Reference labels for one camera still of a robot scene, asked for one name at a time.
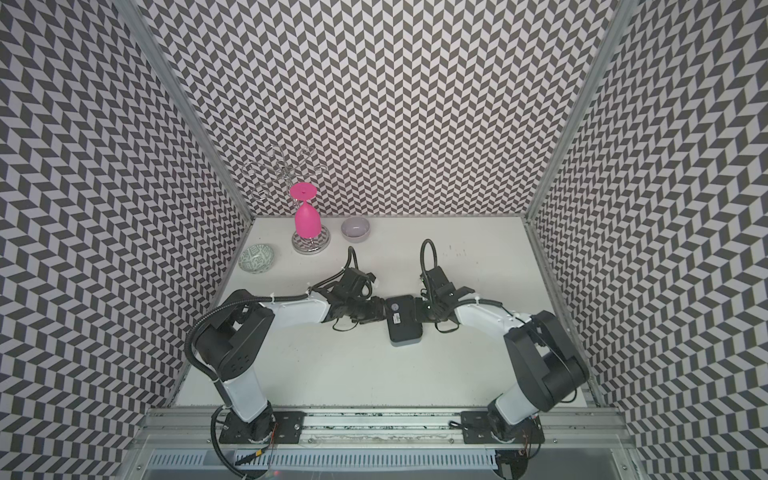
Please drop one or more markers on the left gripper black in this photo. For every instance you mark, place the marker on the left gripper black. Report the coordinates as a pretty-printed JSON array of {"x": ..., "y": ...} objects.
[{"x": 378, "y": 311}]

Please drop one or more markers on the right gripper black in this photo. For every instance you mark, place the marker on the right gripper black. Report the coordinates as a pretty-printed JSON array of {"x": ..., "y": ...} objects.
[{"x": 436, "y": 320}]

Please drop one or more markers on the blue alarm clock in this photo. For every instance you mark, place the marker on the blue alarm clock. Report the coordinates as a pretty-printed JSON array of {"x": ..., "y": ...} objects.
[{"x": 403, "y": 326}]

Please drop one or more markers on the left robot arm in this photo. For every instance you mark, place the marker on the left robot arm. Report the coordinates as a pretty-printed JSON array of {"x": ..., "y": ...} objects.
[{"x": 226, "y": 341}]

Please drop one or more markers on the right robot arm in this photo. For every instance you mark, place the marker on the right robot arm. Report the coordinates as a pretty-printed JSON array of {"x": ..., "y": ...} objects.
[{"x": 548, "y": 367}]

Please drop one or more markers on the grey small bowl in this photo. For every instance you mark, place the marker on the grey small bowl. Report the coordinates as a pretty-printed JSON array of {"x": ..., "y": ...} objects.
[{"x": 356, "y": 229}]

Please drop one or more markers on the pink wine glass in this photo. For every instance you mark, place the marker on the pink wine glass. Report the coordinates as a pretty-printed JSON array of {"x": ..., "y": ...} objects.
[{"x": 308, "y": 222}]

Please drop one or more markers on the green patterned dish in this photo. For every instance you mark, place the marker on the green patterned dish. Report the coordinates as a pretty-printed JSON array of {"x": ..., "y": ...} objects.
[{"x": 256, "y": 259}]

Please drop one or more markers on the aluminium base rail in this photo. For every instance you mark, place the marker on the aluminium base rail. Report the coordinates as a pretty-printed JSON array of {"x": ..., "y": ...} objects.
[{"x": 395, "y": 443}]

